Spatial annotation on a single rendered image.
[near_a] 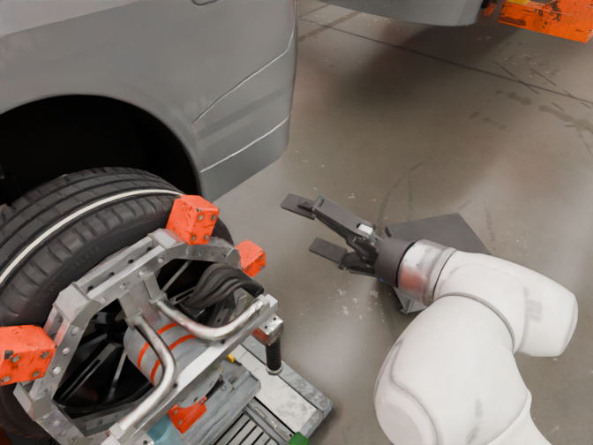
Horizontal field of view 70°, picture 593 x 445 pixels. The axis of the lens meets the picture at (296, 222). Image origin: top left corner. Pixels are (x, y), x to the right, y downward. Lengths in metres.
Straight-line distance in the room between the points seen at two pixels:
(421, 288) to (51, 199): 0.76
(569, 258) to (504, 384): 2.32
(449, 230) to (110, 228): 1.59
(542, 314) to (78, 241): 0.77
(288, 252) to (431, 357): 1.96
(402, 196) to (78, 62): 2.12
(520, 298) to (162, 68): 1.01
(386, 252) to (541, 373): 1.67
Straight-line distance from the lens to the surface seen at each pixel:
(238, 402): 1.74
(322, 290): 2.21
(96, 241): 0.92
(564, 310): 0.57
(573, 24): 4.05
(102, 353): 1.17
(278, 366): 1.10
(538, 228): 2.88
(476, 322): 0.50
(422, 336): 0.47
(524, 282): 0.57
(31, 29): 1.07
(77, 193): 1.03
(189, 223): 0.93
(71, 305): 0.88
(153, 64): 1.22
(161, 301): 0.96
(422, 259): 0.60
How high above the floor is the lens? 1.76
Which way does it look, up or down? 44 degrees down
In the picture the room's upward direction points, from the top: straight up
